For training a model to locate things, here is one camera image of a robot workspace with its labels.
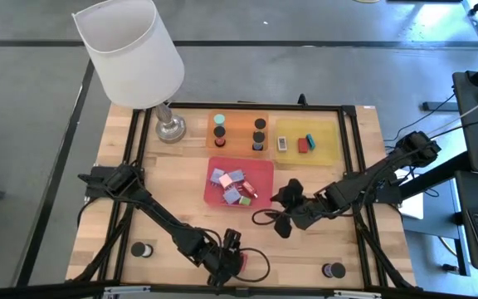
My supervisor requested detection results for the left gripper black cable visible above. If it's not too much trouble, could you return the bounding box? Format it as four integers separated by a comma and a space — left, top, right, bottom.
205, 247, 271, 287

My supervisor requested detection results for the black workstation desk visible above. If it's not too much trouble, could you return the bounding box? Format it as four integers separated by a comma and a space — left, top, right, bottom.
421, 51, 478, 275

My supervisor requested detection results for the black aluminium table frame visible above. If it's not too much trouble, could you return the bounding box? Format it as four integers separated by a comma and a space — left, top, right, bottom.
66, 101, 417, 292

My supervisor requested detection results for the white sheet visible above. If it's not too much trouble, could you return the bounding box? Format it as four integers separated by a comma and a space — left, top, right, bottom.
396, 169, 425, 220

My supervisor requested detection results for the black hourglass red sand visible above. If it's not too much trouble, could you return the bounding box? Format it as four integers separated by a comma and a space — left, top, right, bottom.
213, 125, 227, 148

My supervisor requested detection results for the white cable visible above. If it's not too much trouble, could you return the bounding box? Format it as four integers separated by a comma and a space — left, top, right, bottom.
427, 89, 478, 136

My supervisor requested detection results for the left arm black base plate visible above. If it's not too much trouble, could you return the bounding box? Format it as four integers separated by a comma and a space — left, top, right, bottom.
79, 165, 143, 199

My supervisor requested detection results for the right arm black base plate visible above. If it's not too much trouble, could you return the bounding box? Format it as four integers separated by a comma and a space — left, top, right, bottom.
343, 172, 404, 205

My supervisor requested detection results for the black hourglass purple sand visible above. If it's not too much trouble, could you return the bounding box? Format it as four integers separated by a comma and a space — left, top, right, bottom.
321, 262, 347, 280

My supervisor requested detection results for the red translucent plastic bin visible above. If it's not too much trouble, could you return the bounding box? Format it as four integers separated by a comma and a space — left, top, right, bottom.
203, 156, 276, 211

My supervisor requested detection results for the black hourglass blue sand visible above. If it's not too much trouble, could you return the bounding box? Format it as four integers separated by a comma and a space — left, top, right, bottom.
251, 130, 266, 151

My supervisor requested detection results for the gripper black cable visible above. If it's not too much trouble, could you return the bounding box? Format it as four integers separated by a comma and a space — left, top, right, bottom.
205, 247, 271, 287
251, 207, 306, 228

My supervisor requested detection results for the silver table lamp white shade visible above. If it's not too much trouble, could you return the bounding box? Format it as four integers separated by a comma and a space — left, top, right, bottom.
71, 0, 188, 145

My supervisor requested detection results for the black hourglass white sand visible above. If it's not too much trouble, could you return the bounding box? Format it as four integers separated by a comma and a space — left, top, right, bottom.
130, 242, 155, 259

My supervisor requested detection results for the yellow translucent plastic bin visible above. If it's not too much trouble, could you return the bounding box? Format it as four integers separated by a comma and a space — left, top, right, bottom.
274, 117, 342, 167

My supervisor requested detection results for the black front crossbar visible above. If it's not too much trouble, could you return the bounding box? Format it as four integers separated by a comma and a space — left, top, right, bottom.
0, 280, 478, 299

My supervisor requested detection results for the maroon plug adapter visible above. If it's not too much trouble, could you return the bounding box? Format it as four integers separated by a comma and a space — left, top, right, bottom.
241, 180, 259, 199

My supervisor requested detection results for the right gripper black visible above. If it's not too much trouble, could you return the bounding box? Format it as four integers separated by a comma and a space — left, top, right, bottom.
271, 178, 329, 240

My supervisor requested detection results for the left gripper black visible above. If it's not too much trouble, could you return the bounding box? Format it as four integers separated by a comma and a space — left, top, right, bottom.
199, 228, 244, 288

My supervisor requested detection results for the orange translucent plastic bin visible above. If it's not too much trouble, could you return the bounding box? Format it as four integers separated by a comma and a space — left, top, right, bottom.
205, 110, 270, 161

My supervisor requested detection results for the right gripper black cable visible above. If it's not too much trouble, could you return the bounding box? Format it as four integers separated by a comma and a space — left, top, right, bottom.
251, 207, 306, 228

